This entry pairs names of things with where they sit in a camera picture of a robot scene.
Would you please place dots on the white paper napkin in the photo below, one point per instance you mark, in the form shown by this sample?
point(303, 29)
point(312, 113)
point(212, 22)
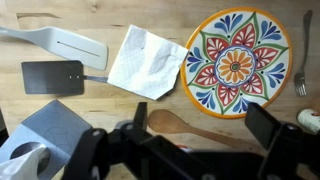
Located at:
point(146, 64)

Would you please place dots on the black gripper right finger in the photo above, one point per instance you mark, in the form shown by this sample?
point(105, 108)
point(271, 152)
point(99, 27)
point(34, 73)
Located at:
point(287, 146)

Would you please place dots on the white plastic spatula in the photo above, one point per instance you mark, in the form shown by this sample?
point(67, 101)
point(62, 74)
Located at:
point(66, 44)

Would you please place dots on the wooden spoon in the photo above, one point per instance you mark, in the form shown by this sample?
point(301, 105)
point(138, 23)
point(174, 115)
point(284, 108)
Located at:
point(165, 121)

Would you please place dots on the white bottle with red label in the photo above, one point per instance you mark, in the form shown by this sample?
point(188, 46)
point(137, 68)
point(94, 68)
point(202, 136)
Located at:
point(309, 119)

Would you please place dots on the white tissue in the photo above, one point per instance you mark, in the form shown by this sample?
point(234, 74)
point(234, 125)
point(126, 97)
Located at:
point(24, 167)

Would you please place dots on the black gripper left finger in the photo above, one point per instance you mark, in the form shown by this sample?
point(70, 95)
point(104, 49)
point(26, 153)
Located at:
point(98, 150)

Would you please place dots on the colourful floral ceramic plate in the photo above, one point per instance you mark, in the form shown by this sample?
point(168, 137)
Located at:
point(236, 56)

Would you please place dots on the silver metal fork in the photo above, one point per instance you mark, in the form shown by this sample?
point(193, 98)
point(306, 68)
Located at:
point(299, 77)

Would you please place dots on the blue tissue box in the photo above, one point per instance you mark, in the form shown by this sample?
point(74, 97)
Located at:
point(55, 126)

